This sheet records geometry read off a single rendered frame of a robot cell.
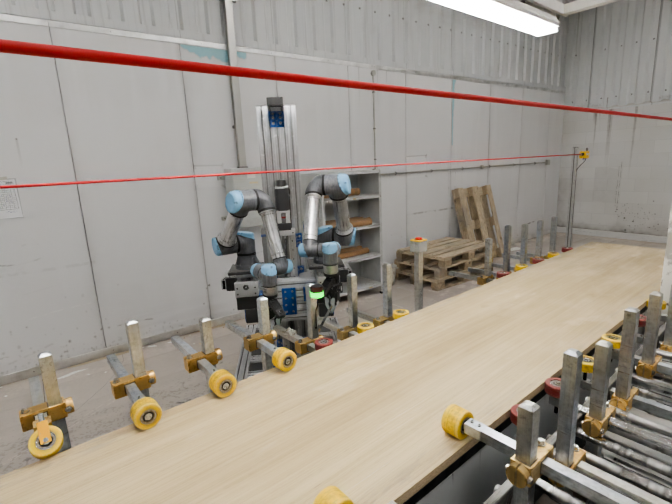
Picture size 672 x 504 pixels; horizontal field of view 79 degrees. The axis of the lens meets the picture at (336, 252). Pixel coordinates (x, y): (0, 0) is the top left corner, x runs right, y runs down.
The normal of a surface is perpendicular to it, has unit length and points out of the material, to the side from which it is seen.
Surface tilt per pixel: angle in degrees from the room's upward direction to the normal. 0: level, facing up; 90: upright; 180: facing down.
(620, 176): 90
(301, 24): 90
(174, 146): 90
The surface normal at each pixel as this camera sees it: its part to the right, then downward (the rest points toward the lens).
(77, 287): 0.60, 0.14
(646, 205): -0.80, 0.16
